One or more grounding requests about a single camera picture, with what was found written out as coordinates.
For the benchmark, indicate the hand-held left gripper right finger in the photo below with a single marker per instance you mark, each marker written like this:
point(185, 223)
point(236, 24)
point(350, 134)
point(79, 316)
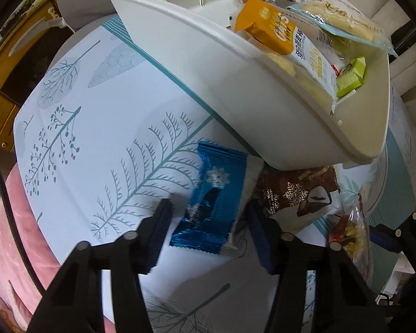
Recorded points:
point(263, 242)

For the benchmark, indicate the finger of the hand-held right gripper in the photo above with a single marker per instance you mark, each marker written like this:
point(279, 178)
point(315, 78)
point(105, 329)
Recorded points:
point(384, 239)

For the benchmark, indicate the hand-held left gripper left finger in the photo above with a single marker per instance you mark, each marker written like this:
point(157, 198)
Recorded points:
point(159, 236)

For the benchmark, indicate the blue foil snack packet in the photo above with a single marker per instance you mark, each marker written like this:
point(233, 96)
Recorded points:
point(215, 201)

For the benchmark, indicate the white plastic bin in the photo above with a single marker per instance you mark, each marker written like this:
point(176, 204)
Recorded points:
point(228, 93)

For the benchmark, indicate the clear packet of mixed snacks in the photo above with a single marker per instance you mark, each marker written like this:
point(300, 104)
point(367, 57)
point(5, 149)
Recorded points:
point(350, 239)

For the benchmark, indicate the brown snowflake snack packet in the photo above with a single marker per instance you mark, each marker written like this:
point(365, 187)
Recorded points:
point(298, 194)

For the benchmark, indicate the green candy packet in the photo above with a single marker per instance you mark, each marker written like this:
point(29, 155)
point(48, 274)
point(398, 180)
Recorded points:
point(345, 85)
point(357, 67)

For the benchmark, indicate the wooden desk with drawers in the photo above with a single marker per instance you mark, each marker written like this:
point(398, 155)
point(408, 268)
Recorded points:
point(0, 107)

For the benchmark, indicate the orange snack packet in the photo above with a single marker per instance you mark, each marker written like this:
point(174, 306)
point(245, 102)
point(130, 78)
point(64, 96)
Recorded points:
point(263, 20)

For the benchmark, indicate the pale round pastry packet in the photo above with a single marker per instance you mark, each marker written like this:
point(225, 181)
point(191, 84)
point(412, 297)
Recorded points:
point(339, 19)

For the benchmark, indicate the grey office chair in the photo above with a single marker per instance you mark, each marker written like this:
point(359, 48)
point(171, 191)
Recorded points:
point(83, 3)

